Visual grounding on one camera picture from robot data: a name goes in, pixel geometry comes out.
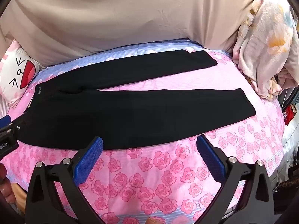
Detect black pants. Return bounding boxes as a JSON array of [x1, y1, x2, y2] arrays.
[[17, 49, 256, 150]]

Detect pink rose print bedsheet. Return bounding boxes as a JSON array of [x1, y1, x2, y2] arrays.
[[0, 38, 286, 224]]

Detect beige cloth backdrop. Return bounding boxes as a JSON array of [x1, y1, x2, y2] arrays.
[[0, 0, 264, 67]]

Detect white cartoon face pillow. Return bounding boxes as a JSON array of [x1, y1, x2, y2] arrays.
[[0, 40, 42, 109]]

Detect person's left hand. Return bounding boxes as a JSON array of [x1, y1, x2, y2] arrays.
[[0, 163, 17, 204]]

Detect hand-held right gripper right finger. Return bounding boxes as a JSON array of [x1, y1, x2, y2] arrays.
[[196, 135, 275, 224]]

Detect red object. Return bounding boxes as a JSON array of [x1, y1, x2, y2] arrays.
[[284, 105, 297, 125]]

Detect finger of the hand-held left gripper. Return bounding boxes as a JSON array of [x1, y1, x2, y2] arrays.
[[0, 113, 32, 136]]

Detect pastel floral blanket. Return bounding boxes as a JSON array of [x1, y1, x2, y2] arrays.
[[232, 0, 299, 101]]

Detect leopard print strap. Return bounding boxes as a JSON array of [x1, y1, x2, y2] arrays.
[[279, 179, 299, 192]]

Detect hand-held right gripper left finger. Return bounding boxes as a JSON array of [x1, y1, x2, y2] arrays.
[[25, 136, 104, 224]]

